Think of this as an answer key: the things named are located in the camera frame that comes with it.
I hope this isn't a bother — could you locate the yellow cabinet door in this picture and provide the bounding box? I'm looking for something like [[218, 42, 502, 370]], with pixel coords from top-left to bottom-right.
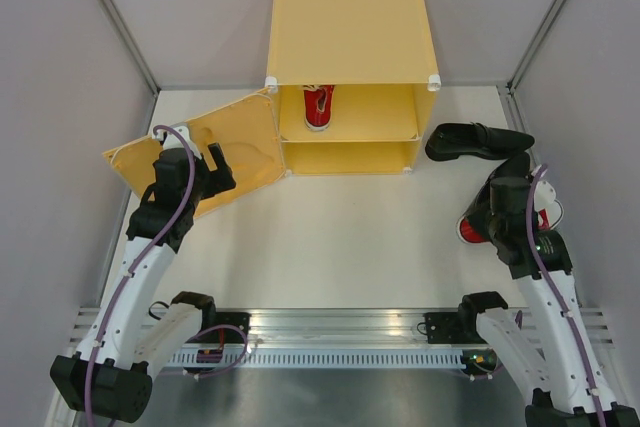
[[102, 86, 291, 223]]

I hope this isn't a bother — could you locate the red canvas sneaker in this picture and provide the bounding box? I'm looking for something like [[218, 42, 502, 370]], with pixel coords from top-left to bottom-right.
[[456, 200, 564, 244], [302, 85, 335, 132]]

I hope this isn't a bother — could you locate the black patent loafer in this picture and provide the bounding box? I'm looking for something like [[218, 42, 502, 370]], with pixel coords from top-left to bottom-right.
[[425, 123, 535, 162], [462, 152, 531, 237]]

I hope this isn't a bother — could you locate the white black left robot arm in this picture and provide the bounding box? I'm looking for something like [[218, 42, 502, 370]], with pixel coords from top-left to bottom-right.
[[50, 144, 236, 423]]

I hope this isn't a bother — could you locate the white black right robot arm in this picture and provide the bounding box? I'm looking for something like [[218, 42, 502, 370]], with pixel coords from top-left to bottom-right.
[[456, 177, 639, 426]]

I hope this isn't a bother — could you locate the yellow plastic shoe cabinet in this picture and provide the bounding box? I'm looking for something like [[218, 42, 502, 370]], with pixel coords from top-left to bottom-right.
[[264, 0, 442, 175]]

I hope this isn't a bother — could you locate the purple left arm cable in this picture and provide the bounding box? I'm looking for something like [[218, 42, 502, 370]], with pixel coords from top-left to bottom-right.
[[82, 125, 196, 426]]

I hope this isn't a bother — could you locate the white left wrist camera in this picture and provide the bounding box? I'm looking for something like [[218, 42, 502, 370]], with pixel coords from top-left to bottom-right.
[[151, 123, 201, 158]]

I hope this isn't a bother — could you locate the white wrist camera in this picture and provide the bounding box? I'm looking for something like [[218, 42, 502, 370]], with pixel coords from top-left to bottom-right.
[[533, 177, 557, 212], [151, 123, 201, 158]]

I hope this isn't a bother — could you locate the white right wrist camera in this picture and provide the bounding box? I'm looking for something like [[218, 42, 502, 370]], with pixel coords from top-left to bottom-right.
[[533, 177, 557, 212]]

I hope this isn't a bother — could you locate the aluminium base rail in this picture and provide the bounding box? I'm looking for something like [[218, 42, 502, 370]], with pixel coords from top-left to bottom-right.
[[69, 307, 614, 349]]

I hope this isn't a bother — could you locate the white slotted cable duct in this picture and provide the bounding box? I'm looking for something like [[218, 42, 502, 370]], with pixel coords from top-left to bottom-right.
[[166, 348, 464, 370]]

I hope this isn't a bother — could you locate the aluminium corner frame post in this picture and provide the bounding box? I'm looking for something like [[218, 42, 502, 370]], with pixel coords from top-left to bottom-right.
[[97, 0, 160, 97]]

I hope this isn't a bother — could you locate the right aluminium corner post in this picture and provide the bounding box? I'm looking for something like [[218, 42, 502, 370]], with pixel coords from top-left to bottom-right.
[[505, 0, 569, 95]]

